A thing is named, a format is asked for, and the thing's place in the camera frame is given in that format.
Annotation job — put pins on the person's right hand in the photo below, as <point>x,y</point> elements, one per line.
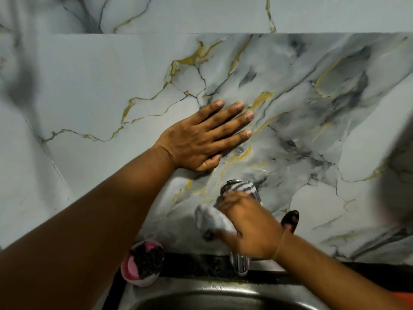
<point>255,227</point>

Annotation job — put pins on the person's left hand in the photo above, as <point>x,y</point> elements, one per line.
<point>187,145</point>

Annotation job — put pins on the person's left thumb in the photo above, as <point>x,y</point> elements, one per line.
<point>209,163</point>

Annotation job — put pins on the person's left middle finger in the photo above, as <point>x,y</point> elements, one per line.
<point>230,122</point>

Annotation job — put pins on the person's right fingers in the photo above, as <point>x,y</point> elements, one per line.
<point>227,238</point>

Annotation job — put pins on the person's left little finger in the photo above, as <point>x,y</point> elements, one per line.
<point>208,109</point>

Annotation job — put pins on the striped white grey cloth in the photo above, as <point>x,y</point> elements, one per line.
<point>211,219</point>

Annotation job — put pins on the person's left forearm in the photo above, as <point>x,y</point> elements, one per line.
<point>84,229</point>

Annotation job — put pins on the person's right forearm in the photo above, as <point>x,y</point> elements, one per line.
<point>329,277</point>

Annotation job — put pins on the chrome faucet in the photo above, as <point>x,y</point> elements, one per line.
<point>240,263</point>

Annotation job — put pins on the stainless steel sink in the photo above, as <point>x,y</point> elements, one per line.
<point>206,295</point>

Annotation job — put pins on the black scouring pad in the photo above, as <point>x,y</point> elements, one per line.
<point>149,261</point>

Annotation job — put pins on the pink soap dish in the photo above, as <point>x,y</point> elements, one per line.
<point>129,266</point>

